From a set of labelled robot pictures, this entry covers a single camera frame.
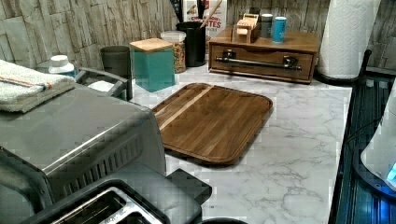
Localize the black two-slot toaster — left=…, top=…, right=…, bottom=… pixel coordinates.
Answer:
left=21, top=162, right=212, bottom=224

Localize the silver toaster oven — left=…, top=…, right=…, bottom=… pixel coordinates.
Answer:
left=1, top=84, right=165, bottom=224

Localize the black paper towel stand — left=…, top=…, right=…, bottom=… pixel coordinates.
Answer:
left=313, top=49, right=372, bottom=87

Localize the wooden cutting board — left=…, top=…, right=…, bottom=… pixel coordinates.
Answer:
left=153, top=83, right=273, bottom=164

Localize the white paper towel roll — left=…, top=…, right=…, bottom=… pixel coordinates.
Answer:
left=318, top=0, right=381, bottom=79

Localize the black metal drawer handle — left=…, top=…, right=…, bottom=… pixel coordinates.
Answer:
left=215, top=50, right=303, bottom=71

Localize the glass jar with cereal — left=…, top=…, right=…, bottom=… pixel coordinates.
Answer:
left=161, top=31, right=187, bottom=74

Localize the blue bottle with white cap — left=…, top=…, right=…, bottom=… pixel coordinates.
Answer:
left=49, top=55, right=76, bottom=77

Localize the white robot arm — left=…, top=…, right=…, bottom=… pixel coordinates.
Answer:
left=361, top=86, right=396, bottom=191

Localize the wooden drawer box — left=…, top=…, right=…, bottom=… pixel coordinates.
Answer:
left=208, top=27, right=318, bottom=84

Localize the wooden spoon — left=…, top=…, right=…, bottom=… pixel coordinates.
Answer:
left=200, top=0, right=222, bottom=28

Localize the grey spice shaker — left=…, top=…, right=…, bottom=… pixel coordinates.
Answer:
left=261, top=14, right=273, bottom=38

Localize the blue spice shaker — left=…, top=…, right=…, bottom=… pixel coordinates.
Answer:
left=272, top=17, right=287, bottom=43

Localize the striped white folded towel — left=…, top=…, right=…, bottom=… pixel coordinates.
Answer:
left=0, top=61, right=75, bottom=113

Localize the black utensil holder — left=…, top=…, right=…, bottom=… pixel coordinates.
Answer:
left=177, top=21, right=205, bottom=67

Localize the teal canister with wooden lid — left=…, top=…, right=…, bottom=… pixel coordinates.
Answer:
left=130, top=38, right=176, bottom=92

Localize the dark grey cup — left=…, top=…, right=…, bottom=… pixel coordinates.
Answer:
left=100, top=46, right=131, bottom=78

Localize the cinnamon oat bites cereal box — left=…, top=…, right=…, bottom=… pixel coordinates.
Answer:
left=182, top=0, right=227, bottom=37

